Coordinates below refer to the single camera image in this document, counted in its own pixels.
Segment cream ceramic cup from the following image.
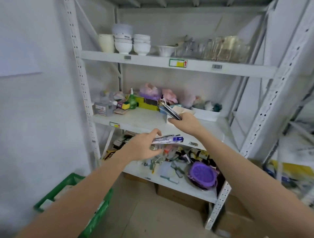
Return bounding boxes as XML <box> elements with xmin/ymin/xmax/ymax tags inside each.
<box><xmin>98</xmin><ymin>34</ymin><xmax>115</xmax><ymax>53</ymax></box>

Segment green plastic crate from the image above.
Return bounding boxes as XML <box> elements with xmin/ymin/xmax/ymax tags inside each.
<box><xmin>34</xmin><ymin>173</ymin><xmax>114</xmax><ymax>238</ymax></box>

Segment small white fluted bowl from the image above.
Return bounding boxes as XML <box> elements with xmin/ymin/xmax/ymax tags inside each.
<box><xmin>157</xmin><ymin>45</ymin><xmax>177</xmax><ymax>57</ymax></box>

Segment yellow and black packet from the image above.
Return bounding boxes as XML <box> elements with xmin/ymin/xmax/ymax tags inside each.
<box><xmin>103</xmin><ymin>149</ymin><xmax>117</xmax><ymax>161</ymax></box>

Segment clear plastic bottle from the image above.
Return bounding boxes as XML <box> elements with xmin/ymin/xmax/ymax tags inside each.
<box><xmin>99</xmin><ymin>90</ymin><xmax>118</xmax><ymax>104</ymax></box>

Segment person's right hand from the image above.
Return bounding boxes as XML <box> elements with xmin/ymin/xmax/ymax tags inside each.
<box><xmin>167</xmin><ymin>113</ymin><xmax>205</xmax><ymax>138</ymax></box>

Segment person's right forearm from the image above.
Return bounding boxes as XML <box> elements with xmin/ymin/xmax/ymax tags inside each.
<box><xmin>198</xmin><ymin>131</ymin><xmax>314</xmax><ymax>238</ymax></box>

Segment white plastic tray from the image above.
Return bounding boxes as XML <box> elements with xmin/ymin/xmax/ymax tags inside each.
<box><xmin>191</xmin><ymin>106</ymin><xmax>222</xmax><ymax>122</ymax></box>

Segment pale lilac soft item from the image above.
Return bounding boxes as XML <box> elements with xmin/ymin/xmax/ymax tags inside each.
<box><xmin>180</xmin><ymin>94</ymin><xmax>197</xmax><ymax>109</ymax></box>

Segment small flat cardboard box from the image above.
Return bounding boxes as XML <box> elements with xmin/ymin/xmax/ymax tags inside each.
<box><xmin>122</xmin><ymin>172</ymin><xmax>150</xmax><ymax>185</ymax></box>

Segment purple plastic bag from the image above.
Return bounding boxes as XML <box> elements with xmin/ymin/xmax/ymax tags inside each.
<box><xmin>139</xmin><ymin>83</ymin><xmax>162</xmax><ymax>100</ymax></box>

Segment large brown cardboard box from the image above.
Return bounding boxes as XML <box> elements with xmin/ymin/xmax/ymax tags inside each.
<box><xmin>214</xmin><ymin>193</ymin><xmax>258</xmax><ymax>238</ymax></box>

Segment person's left forearm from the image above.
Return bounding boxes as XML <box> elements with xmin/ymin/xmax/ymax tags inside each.
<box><xmin>15</xmin><ymin>150</ymin><xmax>129</xmax><ymax>238</ymax></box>

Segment dark packets bundle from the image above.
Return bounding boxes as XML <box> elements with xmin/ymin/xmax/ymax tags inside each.
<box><xmin>158</xmin><ymin>99</ymin><xmax>182</xmax><ymax>121</ymax></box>

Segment row of black yellow packets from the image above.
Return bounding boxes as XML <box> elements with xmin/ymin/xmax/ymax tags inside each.
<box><xmin>176</xmin><ymin>147</ymin><xmax>217</xmax><ymax>168</ymax></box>

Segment tall stack of white bowls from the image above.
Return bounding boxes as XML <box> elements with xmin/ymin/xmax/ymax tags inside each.
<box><xmin>111</xmin><ymin>23</ymin><xmax>133</xmax><ymax>54</ymax></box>

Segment yellow and blue packages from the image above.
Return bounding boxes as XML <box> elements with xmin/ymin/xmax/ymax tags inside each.
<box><xmin>263</xmin><ymin>159</ymin><xmax>314</xmax><ymax>205</ymax></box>

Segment person's left hand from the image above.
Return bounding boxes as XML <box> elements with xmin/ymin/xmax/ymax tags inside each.
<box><xmin>121</xmin><ymin>128</ymin><xmax>164</xmax><ymax>163</ymax></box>

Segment short stack of white bowls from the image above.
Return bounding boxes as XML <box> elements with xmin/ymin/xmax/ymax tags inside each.
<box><xmin>133</xmin><ymin>34</ymin><xmax>151</xmax><ymax>56</ymax></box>

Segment white and blue packet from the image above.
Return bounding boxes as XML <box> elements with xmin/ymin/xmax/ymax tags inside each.
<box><xmin>151</xmin><ymin>134</ymin><xmax>184</xmax><ymax>145</ymax></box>

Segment purple round silicone lid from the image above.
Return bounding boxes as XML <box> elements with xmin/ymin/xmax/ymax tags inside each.
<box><xmin>188</xmin><ymin>161</ymin><xmax>218</xmax><ymax>190</ymax></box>

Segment group of clear glass jars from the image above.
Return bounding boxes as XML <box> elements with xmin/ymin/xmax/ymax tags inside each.
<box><xmin>176</xmin><ymin>35</ymin><xmax>251</xmax><ymax>63</ymax></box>

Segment white metal shelving rack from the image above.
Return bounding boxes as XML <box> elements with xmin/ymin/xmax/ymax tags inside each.
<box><xmin>63</xmin><ymin>0</ymin><xmax>314</xmax><ymax>231</ymax></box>

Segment clear plastic storage box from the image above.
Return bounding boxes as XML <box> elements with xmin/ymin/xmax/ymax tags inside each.
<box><xmin>94</xmin><ymin>102</ymin><xmax>116</xmax><ymax>117</ymax></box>

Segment pile of dark small packets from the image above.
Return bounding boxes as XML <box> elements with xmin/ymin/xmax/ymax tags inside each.
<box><xmin>112</xmin><ymin>131</ymin><xmax>138</xmax><ymax>150</ymax></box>

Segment pile of small hardware items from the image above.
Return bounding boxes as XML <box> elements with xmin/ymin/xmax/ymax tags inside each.
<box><xmin>142</xmin><ymin>145</ymin><xmax>190</xmax><ymax>185</ymax></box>

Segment pink plastic bag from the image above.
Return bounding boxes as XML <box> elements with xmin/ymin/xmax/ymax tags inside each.
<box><xmin>162</xmin><ymin>88</ymin><xmax>179</xmax><ymax>104</ymax></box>

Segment green and yellow shelf label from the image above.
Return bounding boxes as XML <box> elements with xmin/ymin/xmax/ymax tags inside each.
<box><xmin>169</xmin><ymin>58</ymin><xmax>188</xmax><ymax>68</ymax></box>

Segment green squeeze bottle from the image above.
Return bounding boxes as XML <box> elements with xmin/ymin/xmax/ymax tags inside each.
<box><xmin>128</xmin><ymin>87</ymin><xmax>137</xmax><ymax>110</ymax></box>

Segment yellow-green cardboard box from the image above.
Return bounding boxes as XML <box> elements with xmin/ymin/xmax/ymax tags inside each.
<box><xmin>136</xmin><ymin>96</ymin><xmax>160</xmax><ymax>111</ymax></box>

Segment grey metal shelving rack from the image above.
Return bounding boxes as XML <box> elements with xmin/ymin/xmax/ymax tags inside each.
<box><xmin>264</xmin><ymin>81</ymin><xmax>314</xmax><ymax>209</ymax></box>

